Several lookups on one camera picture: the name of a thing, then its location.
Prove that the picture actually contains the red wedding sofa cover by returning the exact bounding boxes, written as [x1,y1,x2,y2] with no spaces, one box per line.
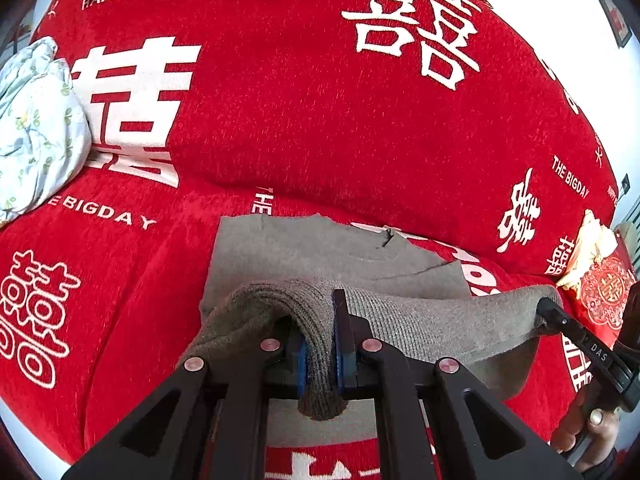
[0,0,623,480]

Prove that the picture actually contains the red framed wall picture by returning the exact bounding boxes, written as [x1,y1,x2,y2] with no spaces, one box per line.
[599,0,634,49]

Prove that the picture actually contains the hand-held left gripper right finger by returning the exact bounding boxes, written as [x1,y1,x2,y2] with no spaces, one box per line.
[331,289,584,480]

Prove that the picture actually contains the grey knit sweater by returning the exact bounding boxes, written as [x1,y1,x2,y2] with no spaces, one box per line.
[192,213,563,421]

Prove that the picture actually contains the person's right hand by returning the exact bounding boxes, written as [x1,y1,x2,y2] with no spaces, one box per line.
[550,392,619,472]

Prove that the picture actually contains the red embroidered cushion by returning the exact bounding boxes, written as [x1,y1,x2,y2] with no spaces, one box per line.
[570,240,639,333]

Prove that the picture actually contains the cream cloth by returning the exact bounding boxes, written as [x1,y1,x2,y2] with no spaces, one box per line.
[556,209,621,288]

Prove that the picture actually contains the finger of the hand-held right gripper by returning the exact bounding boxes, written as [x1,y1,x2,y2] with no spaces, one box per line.
[536,297,622,387]

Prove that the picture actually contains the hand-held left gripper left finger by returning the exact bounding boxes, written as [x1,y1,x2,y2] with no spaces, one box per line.
[62,317,308,480]

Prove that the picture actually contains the pale floral cloth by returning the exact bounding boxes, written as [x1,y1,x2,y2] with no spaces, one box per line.
[0,36,93,228]

